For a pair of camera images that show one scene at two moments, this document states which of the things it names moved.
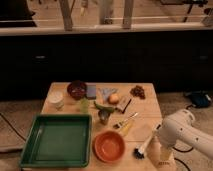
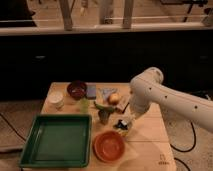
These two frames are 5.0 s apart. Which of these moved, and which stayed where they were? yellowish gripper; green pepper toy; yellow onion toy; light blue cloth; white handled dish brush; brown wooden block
Moved: yellowish gripper; white handled dish brush
Stayed: green pepper toy; light blue cloth; brown wooden block; yellow onion toy
